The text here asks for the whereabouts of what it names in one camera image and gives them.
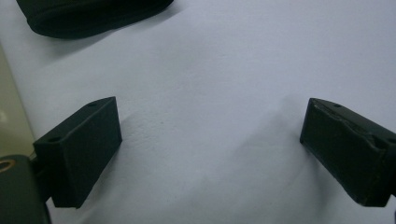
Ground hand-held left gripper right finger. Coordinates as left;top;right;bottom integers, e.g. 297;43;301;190
299;97;396;208

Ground black cloth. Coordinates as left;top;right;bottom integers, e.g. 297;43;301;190
15;0;176;40

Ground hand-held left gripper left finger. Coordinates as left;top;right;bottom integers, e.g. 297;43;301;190
32;96;123;210

